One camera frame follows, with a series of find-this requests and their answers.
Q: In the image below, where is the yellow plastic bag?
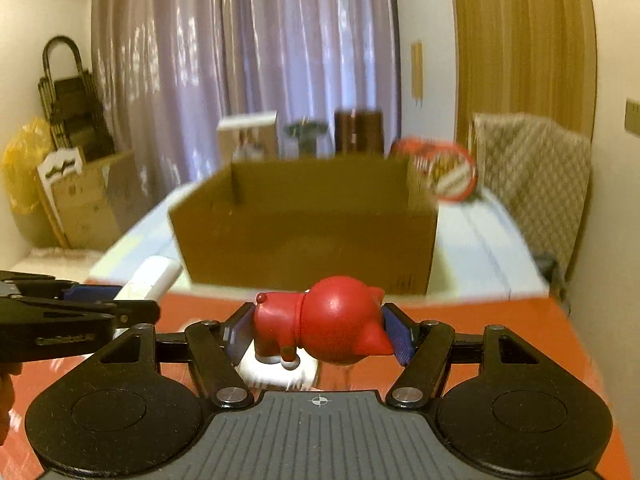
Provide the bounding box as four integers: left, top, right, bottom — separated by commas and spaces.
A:
1, 117, 54, 216

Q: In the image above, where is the white printed carton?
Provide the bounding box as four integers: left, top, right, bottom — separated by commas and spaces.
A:
217, 111, 279, 163

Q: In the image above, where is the brown cardboard box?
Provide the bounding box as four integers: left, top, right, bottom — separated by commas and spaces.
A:
168, 154, 440, 296

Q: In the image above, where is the brown cylindrical canister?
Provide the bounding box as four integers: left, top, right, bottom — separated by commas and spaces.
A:
334, 108, 385, 157

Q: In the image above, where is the beige quilted cover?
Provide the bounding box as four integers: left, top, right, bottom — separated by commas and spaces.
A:
470, 112, 592, 281

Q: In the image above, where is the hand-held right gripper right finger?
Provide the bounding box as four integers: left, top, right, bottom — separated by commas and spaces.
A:
382, 302, 543, 408

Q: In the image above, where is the red round printed tin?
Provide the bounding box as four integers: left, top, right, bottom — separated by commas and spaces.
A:
390, 136, 478, 204

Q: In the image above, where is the wooden door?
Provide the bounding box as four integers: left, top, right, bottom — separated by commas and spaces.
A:
450, 0, 598, 143

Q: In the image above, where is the mauve pleated curtain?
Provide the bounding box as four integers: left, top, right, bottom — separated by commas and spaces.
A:
90, 0, 403, 196

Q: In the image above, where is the green pedestal dish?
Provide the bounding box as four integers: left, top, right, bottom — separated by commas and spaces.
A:
284, 119, 328, 160

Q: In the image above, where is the brown flat cardboard carton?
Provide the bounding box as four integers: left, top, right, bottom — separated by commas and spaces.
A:
82, 150, 148, 241

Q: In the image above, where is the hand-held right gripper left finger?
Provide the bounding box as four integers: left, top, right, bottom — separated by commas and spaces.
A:
97, 302, 256, 408

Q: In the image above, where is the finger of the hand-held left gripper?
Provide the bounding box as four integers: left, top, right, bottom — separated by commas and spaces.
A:
0, 297, 161, 362
0, 271, 123, 303

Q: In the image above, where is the black folding step ladder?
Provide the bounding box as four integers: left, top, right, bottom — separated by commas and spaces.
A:
37, 36, 117, 161

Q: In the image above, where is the red cat figurine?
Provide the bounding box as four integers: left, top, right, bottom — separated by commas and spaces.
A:
252, 275, 394, 367

